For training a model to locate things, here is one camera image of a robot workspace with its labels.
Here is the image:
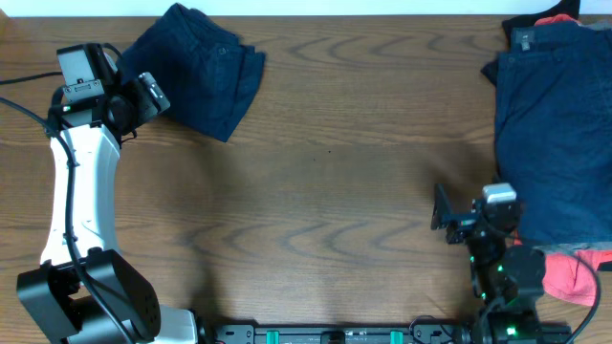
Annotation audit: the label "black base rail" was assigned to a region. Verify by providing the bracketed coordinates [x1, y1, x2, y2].
[197, 316, 572, 344]

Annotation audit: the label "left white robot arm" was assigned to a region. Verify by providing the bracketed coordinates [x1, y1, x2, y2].
[16, 73, 200, 343]

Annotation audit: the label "red garment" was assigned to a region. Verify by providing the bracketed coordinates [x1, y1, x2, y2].
[514, 12, 612, 308]

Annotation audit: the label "black garment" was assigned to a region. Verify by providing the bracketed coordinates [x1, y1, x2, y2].
[480, 0, 581, 86]

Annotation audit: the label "stacked navy blue shorts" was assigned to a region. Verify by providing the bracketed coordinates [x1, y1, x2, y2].
[494, 22, 611, 250]

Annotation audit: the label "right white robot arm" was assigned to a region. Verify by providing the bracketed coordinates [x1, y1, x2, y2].
[431, 183, 572, 344]

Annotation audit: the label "navy blue shorts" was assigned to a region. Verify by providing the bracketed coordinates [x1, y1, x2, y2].
[494, 22, 611, 250]
[119, 3, 266, 142]

